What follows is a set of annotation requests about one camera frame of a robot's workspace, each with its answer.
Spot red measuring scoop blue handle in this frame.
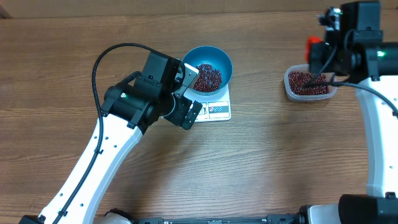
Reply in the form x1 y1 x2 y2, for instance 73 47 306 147
305 36 322 62

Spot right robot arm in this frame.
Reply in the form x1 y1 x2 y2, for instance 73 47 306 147
301 1 397 223

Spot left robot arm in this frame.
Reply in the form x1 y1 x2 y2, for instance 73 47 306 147
20 52 202 223

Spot white digital kitchen scale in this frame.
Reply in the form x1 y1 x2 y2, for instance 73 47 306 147
184 85 231 123

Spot red beans in bowl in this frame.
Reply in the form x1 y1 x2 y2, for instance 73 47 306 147
193 63 222 93

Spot blue metal bowl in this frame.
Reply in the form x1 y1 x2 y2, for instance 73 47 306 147
183 45 233 93

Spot clear plastic container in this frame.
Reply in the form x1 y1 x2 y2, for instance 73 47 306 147
284 64 338 101

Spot red azuki beans in container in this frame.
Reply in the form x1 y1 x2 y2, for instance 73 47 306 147
288 72 330 95

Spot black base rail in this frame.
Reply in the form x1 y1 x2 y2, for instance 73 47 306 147
102 205 302 224

